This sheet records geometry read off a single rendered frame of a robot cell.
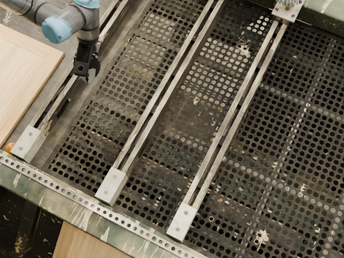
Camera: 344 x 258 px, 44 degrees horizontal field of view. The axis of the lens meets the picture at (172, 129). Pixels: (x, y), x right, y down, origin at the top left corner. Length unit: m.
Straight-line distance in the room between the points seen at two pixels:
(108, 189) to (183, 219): 0.29
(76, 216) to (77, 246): 0.40
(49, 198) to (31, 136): 0.25
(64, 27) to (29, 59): 0.70
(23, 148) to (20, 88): 0.30
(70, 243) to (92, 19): 1.05
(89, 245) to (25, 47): 0.90
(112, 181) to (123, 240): 0.21
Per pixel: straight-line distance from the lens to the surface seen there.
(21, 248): 2.13
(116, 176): 1.60
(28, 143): 1.73
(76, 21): 1.30
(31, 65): 1.94
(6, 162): 1.76
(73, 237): 1.99
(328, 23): 2.00
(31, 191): 1.69
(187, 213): 1.56
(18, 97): 1.88
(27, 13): 1.34
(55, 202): 1.65
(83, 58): 1.42
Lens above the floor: 1.79
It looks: 21 degrees down
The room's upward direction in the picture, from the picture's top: 21 degrees clockwise
